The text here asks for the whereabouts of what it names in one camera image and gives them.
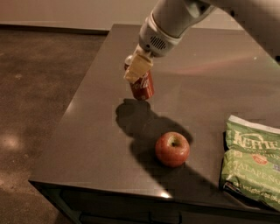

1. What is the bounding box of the red coke can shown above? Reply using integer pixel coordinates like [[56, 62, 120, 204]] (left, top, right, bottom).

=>
[[124, 54, 155, 102]]

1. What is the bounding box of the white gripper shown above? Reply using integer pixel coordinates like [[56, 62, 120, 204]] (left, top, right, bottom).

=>
[[124, 11, 183, 84]]

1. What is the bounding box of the red apple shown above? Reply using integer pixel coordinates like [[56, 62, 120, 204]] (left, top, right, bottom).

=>
[[155, 132, 190, 168]]

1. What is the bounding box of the green kettle chips bag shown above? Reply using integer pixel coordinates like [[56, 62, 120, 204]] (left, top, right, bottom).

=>
[[220, 115, 280, 211]]

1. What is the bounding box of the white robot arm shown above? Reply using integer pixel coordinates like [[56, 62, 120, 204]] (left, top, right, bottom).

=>
[[124, 0, 280, 83]]

